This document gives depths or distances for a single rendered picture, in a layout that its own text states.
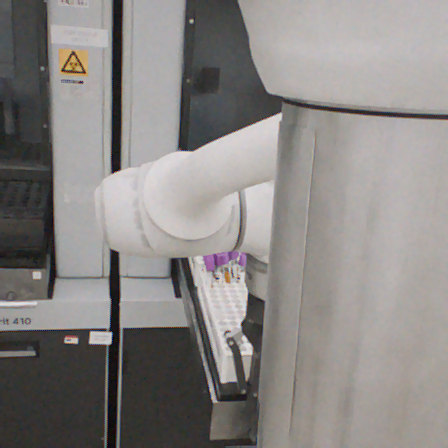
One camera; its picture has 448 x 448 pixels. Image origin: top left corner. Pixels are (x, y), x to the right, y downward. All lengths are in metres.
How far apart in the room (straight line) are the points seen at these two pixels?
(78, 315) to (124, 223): 0.69
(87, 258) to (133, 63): 0.42
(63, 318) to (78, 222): 0.20
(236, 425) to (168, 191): 0.45
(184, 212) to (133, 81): 0.66
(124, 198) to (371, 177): 0.49
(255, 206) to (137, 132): 0.62
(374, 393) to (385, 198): 0.09
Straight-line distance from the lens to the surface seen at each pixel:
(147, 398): 1.53
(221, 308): 1.11
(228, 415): 1.01
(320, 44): 0.25
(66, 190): 1.38
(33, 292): 1.38
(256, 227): 0.77
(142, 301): 1.39
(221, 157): 0.62
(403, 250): 0.27
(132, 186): 0.74
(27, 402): 1.53
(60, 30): 1.31
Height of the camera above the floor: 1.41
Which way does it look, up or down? 25 degrees down
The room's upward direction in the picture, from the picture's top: 6 degrees clockwise
